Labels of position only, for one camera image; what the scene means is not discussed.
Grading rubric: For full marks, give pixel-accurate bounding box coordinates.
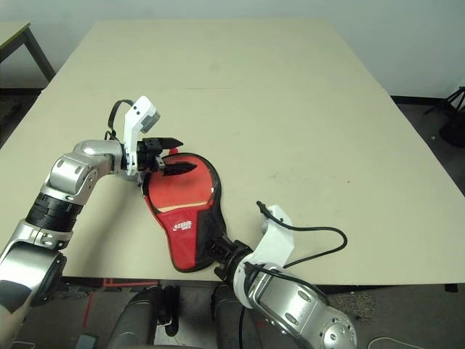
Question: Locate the black tripod stand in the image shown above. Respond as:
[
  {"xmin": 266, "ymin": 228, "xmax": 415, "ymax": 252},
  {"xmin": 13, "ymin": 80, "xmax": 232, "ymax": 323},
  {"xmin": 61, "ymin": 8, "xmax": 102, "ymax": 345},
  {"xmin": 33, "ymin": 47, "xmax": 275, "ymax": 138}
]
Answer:
[{"xmin": 424, "ymin": 86, "xmax": 465, "ymax": 148}]

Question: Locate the red black paddle case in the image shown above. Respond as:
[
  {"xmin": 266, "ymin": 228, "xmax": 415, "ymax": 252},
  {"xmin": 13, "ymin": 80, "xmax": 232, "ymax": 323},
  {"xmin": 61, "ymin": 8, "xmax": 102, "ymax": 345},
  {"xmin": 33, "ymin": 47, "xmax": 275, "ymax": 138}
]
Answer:
[{"xmin": 139, "ymin": 147, "xmax": 229, "ymax": 273}]

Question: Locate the grey right robot leg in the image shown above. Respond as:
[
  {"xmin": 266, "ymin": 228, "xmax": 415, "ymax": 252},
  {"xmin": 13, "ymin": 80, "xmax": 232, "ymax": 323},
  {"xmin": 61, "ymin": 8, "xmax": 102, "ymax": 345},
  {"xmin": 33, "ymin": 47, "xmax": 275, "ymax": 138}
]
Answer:
[{"xmin": 212, "ymin": 285, "xmax": 263, "ymax": 349}]

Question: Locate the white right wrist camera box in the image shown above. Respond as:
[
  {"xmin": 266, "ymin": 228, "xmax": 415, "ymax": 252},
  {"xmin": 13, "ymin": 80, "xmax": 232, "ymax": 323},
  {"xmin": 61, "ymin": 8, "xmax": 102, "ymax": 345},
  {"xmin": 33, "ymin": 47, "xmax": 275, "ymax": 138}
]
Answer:
[{"xmin": 232, "ymin": 204, "xmax": 294, "ymax": 306}]

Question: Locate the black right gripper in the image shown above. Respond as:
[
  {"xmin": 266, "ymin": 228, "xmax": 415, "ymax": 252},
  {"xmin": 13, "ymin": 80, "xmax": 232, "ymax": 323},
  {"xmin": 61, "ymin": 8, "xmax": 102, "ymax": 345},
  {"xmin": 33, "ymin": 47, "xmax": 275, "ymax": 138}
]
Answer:
[{"xmin": 214, "ymin": 236, "xmax": 254, "ymax": 281}]

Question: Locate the grey left robot leg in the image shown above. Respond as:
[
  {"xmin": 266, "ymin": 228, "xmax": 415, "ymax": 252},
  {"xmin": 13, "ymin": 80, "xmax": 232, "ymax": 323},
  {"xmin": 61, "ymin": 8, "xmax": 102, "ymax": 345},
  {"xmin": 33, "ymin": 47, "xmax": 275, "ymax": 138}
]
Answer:
[{"xmin": 108, "ymin": 285, "xmax": 182, "ymax": 349}]

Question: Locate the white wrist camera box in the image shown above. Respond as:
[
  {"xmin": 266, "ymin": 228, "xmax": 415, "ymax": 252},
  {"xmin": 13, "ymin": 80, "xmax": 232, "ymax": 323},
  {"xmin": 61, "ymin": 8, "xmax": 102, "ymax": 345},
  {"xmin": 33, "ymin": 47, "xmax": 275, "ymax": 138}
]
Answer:
[
  {"xmin": 121, "ymin": 95, "xmax": 161, "ymax": 182},
  {"xmin": 232, "ymin": 204, "xmax": 294, "ymax": 306}
]

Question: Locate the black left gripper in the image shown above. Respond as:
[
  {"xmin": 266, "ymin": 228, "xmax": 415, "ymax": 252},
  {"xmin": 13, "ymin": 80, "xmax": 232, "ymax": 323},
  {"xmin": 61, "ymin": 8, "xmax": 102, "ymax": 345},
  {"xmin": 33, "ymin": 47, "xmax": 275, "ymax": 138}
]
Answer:
[{"xmin": 137, "ymin": 137, "xmax": 198, "ymax": 178}]

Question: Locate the red ping-pong paddle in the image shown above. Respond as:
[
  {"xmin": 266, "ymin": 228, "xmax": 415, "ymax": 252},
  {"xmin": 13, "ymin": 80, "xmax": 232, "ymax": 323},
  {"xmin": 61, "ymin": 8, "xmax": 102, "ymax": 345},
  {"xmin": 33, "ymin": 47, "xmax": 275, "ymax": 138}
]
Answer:
[{"xmin": 147, "ymin": 154, "xmax": 219, "ymax": 215}]

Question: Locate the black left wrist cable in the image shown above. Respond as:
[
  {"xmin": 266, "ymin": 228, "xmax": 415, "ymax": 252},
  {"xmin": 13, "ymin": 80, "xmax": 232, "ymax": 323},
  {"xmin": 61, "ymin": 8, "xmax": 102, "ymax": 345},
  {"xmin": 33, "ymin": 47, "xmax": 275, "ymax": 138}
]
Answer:
[{"xmin": 105, "ymin": 100, "xmax": 132, "ymax": 141}]

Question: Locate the grey floor pedal box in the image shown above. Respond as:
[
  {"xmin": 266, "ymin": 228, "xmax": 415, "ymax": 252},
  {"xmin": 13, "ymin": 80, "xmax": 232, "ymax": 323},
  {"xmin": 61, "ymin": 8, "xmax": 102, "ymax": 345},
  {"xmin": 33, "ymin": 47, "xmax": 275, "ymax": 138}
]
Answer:
[{"xmin": 78, "ymin": 334, "xmax": 100, "ymax": 349}]

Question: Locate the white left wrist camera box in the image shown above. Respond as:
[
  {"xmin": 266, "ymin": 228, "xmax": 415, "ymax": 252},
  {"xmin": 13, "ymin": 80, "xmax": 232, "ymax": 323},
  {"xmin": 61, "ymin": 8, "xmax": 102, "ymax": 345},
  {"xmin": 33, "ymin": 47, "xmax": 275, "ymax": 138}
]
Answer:
[{"xmin": 121, "ymin": 95, "xmax": 161, "ymax": 182}]

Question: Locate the beige side table black frame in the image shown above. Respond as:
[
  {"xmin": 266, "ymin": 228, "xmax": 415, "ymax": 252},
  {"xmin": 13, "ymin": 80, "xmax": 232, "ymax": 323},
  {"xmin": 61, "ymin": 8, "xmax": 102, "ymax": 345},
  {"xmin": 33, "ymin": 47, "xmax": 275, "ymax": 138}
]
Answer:
[{"xmin": 0, "ymin": 21, "xmax": 56, "ymax": 85}]

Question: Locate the grey robot leg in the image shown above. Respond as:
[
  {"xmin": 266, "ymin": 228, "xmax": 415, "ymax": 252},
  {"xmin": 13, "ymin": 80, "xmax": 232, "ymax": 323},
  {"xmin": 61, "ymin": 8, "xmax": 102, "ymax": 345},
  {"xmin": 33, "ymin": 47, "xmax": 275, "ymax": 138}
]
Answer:
[
  {"xmin": 108, "ymin": 285, "xmax": 182, "ymax": 349},
  {"xmin": 212, "ymin": 285, "xmax": 263, "ymax": 349}
]

